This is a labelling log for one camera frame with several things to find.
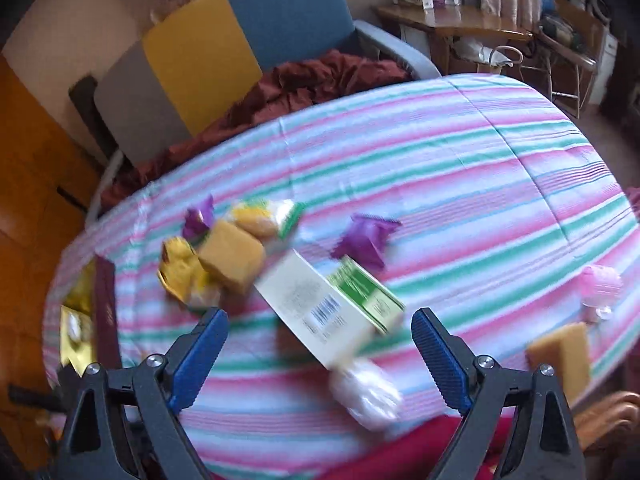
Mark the striped pink green cloth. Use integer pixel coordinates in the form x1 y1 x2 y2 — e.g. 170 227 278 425
42 74 640 476

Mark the gold printed box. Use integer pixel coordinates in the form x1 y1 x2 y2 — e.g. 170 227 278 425
59 260 97 376

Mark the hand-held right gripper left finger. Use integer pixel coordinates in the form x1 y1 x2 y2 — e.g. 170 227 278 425
57 307 231 480

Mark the clear white snack packet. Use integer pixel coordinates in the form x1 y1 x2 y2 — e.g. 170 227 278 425
330 357 405 431

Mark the wooden side table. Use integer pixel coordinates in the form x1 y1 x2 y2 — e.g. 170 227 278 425
371 5 533 76

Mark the large purple snack packet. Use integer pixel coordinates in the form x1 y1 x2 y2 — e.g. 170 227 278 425
332 214 402 273

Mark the blue yellow grey armchair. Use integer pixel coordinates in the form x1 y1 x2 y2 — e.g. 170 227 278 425
67 0 443 211

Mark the yellow sponge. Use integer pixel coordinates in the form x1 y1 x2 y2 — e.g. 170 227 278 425
198 220 267 296
526 322 592 401

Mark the metal frame rack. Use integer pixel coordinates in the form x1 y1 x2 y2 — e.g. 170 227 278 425
532 25 601 118

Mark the gold foil snack packet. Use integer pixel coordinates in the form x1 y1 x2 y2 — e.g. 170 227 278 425
157 236 221 308

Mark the dark red flat box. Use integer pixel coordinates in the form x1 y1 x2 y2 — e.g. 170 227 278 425
91 256 123 368

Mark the white green carton box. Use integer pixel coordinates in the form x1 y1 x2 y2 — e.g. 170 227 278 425
254 250 407 371

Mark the dark red blanket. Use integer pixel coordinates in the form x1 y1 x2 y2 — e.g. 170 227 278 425
102 50 413 206

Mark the red cloth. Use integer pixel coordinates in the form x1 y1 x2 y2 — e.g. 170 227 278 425
320 407 516 480

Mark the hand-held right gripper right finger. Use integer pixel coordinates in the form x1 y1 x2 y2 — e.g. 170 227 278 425
411 307 586 480

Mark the small purple snack packet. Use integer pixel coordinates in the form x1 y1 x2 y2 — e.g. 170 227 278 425
181 195 216 241

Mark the clear yellow green snack packet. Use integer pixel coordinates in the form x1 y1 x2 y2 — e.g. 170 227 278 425
227 199 307 241

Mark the pink plastic cup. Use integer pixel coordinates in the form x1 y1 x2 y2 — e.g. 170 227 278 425
577 265 623 323

